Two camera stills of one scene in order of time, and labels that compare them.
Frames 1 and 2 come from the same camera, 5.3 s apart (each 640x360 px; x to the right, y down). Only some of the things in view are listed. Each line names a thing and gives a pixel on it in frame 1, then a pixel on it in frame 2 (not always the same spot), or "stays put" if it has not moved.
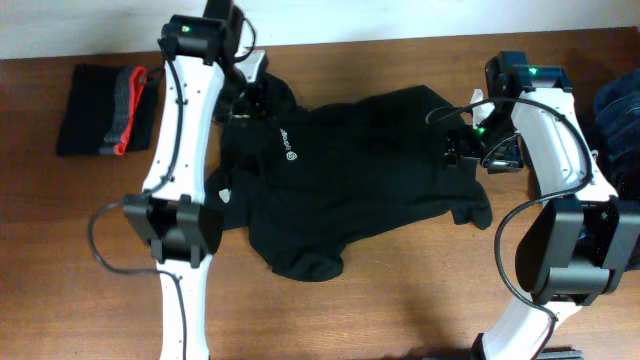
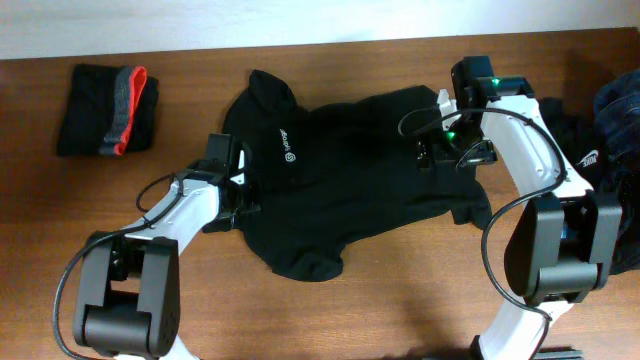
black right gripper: x=512 y=160 → x=443 y=153
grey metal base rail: x=571 y=354 stays put
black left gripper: x=257 y=111 → x=250 y=205
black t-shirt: x=311 y=182 stays put
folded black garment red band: x=108 y=111 stays put
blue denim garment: x=617 y=113 stays put
